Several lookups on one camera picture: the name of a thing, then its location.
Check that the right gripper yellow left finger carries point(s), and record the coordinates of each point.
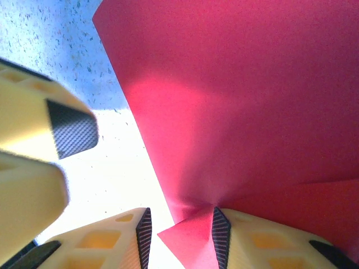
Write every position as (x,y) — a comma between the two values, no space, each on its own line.
(106,243)

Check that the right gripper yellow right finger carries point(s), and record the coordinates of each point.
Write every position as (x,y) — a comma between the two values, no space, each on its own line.
(266,246)

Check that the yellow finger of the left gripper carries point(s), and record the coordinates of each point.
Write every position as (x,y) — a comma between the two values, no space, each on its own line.
(28,201)
(28,112)

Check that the red square paper sheet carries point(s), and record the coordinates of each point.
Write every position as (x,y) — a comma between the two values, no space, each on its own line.
(238,112)

